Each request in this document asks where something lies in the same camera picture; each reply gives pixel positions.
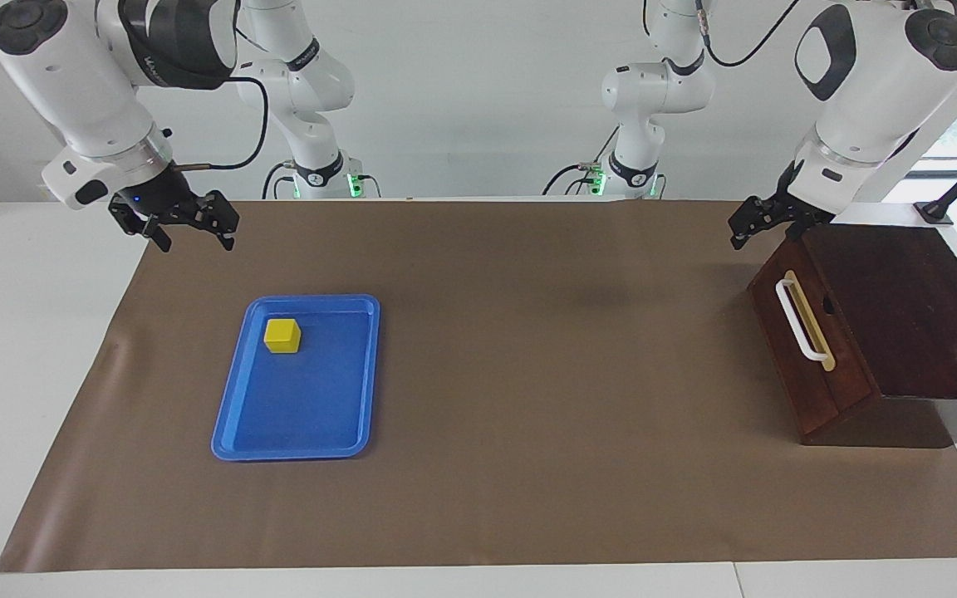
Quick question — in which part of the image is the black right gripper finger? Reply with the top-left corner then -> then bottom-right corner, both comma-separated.
109,208 -> 172,252
196,191 -> 240,252

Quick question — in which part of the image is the white drawer handle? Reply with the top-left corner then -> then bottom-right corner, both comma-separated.
775,278 -> 830,362

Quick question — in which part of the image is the yellow cube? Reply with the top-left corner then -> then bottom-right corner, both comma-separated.
263,318 -> 302,355

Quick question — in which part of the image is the wooden drawer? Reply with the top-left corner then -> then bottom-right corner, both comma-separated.
748,241 -> 876,441

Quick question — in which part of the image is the dark wooden cabinet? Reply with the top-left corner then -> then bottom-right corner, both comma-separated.
748,223 -> 957,448

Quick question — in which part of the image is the blue plastic tray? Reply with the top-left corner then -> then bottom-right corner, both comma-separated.
211,294 -> 381,462

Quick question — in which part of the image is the brown table mat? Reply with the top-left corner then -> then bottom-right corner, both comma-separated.
0,199 -> 957,574

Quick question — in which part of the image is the black base cable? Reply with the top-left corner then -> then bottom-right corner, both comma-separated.
542,125 -> 619,198
261,162 -> 298,200

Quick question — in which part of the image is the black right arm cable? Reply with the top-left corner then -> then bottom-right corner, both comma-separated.
171,75 -> 272,173

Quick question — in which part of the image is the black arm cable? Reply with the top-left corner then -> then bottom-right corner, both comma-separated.
694,0 -> 803,69
171,75 -> 272,173

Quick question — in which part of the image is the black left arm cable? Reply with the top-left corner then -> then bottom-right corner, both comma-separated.
694,0 -> 803,69

